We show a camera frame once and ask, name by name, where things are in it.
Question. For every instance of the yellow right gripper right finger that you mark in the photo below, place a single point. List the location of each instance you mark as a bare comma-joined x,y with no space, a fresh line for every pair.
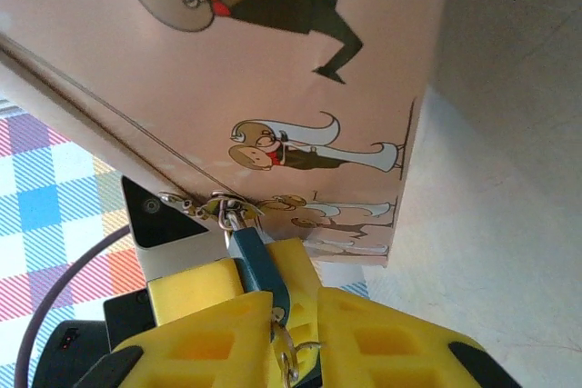
400,342

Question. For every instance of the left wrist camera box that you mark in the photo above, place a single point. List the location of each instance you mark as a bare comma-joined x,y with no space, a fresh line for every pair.
152,229

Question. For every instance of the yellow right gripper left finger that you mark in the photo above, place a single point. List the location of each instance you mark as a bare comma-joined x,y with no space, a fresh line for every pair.
191,347

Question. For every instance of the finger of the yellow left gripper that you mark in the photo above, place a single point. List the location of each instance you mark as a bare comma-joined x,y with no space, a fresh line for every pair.
295,270
195,288

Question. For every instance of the pink cartoon couple tin box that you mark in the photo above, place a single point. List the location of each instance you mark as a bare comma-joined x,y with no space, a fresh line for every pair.
182,65

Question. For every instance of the small blue padlock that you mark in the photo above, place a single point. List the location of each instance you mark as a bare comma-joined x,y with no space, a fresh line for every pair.
252,261

